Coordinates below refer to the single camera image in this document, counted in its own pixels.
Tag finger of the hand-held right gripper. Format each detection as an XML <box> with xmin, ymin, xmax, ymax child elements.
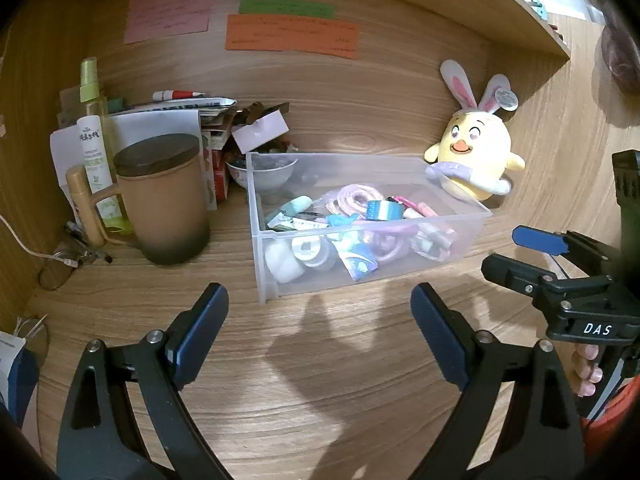
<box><xmin>512</xmin><ymin>225</ymin><xmax>623</xmax><ymax>278</ymax></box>
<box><xmin>481</xmin><ymin>253</ymin><xmax>616</xmax><ymax>312</ymax></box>

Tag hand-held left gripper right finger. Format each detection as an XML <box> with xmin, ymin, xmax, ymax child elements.
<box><xmin>410</xmin><ymin>282</ymin><xmax>587</xmax><ymax>480</ymax></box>

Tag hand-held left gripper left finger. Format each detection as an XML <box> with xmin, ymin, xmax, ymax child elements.
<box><xmin>56</xmin><ymin>282</ymin><xmax>231</xmax><ymax>480</ymax></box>

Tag shiny blue packet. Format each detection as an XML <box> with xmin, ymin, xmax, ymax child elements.
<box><xmin>331</xmin><ymin>237</ymin><xmax>379</xmax><ymax>281</ymax></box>

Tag clear plastic bin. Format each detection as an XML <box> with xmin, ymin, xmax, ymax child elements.
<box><xmin>245</xmin><ymin>151</ymin><xmax>493</xmax><ymax>304</ymax></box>

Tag blue tape roll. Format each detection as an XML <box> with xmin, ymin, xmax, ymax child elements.
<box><xmin>367</xmin><ymin>200</ymin><xmax>404</xmax><ymax>221</ymax></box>

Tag person's right hand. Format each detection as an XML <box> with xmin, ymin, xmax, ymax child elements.
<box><xmin>570</xmin><ymin>344</ymin><xmax>605</xmax><ymax>397</ymax></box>

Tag red cloth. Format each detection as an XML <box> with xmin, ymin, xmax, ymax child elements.
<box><xmin>582</xmin><ymin>375</ymin><xmax>640</xmax><ymax>461</ymax></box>

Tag yellow chick plush toy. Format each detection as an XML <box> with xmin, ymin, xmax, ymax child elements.
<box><xmin>424</xmin><ymin>59</ymin><xmax>527</xmax><ymax>203</ymax></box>

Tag brown mug with lid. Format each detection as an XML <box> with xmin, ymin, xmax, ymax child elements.
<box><xmin>66</xmin><ymin>133</ymin><xmax>212</xmax><ymax>266</ymax></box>

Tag black pens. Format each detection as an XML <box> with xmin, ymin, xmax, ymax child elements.
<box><xmin>65</xmin><ymin>222</ymin><xmax>113</xmax><ymax>263</ymax></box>

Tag white green tube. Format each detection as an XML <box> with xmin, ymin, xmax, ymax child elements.
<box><xmin>279</xmin><ymin>195</ymin><xmax>315</xmax><ymax>217</ymax></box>

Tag eyeglasses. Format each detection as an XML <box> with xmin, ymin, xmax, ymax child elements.
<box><xmin>39</xmin><ymin>240</ymin><xmax>88</xmax><ymax>291</ymax></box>

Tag red box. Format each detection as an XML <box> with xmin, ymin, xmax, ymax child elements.
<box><xmin>202</xmin><ymin>130</ymin><xmax>231</xmax><ymax>206</ymax></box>

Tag white ceramic bowl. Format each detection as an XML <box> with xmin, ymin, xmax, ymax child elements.
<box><xmin>226</xmin><ymin>155</ymin><xmax>298</xmax><ymax>192</ymax></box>

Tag white and blue box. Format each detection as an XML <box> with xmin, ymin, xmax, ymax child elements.
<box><xmin>0</xmin><ymin>332</ymin><xmax>41</xmax><ymax>428</ymax></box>

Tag white cosmetic bottle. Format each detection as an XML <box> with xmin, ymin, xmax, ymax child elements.
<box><xmin>76</xmin><ymin>116</ymin><xmax>121</xmax><ymax>221</ymax></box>

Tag dark brown round object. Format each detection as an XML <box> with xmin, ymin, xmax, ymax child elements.
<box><xmin>600</xmin><ymin>5</ymin><xmax>640</xmax><ymax>93</ymax></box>

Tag small pink box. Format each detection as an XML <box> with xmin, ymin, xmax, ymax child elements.
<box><xmin>231</xmin><ymin>110</ymin><xmax>291</xmax><ymax>153</ymax></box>

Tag white paper sheets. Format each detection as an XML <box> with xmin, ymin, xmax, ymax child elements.
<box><xmin>49</xmin><ymin>110</ymin><xmax>201</xmax><ymax>211</ymax></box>

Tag stack of printed papers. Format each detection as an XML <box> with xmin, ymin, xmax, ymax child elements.
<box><xmin>122</xmin><ymin>97</ymin><xmax>238</xmax><ymax>126</ymax></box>

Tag wooden shelf board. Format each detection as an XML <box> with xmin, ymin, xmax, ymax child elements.
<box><xmin>460</xmin><ymin>0</ymin><xmax>571</xmax><ymax>58</ymax></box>

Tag red and white marker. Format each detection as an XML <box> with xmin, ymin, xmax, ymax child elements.
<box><xmin>152</xmin><ymin>89</ymin><xmax>206</xmax><ymax>102</ymax></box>

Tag green spray bottle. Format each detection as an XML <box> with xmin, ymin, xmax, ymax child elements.
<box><xmin>79</xmin><ymin>57</ymin><xmax>126</xmax><ymax>233</ymax></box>

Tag orange paper note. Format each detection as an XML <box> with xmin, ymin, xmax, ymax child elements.
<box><xmin>225</xmin><ymin>14</ymin><xmax>361</xmax><ymax>60</ymax></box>

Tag pink paper note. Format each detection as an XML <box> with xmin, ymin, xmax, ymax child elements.
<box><xmin>123</xmin><ymin>0</ymin><xmax>210</xmax><ymax>45</ymax></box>

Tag green paper note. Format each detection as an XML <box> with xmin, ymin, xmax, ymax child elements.
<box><xmin>238</xmin><ymin>0</ymin><xmax>336</xmax><ymax>17</ymax></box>

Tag pink coiled cable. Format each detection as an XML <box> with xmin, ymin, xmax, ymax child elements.
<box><xmin>325</xmin><ymin>184</ymin><xmax>383</xmax><ymax>216</ymax></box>

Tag white cable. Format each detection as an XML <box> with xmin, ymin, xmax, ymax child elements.
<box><xmin>0</xmin><ymin>212</ymin><xmax>81</xmax><ymax>268</ymax></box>

